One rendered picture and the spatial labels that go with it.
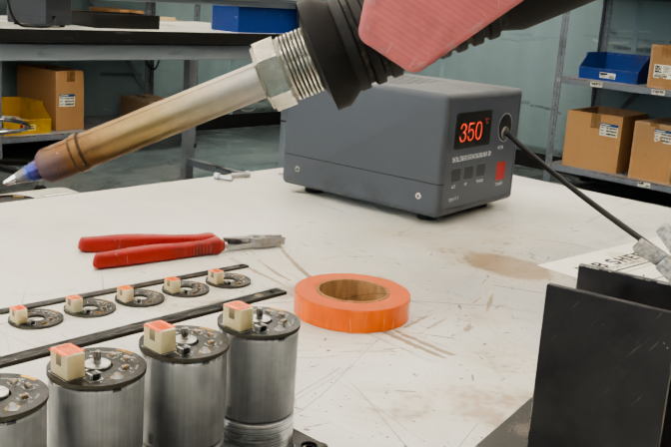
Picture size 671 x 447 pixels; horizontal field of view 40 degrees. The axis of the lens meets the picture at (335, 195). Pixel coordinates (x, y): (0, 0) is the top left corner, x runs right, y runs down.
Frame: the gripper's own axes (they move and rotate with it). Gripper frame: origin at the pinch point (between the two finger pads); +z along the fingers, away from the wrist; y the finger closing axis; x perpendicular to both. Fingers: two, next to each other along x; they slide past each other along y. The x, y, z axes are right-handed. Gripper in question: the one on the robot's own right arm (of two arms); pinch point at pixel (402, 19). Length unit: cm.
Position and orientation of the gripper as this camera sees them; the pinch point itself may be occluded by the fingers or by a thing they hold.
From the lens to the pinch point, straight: 20.1
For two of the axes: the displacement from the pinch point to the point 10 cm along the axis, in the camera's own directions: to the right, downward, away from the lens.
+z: -5.4, 8.2, 1.7
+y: 0.3, 2.2, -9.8
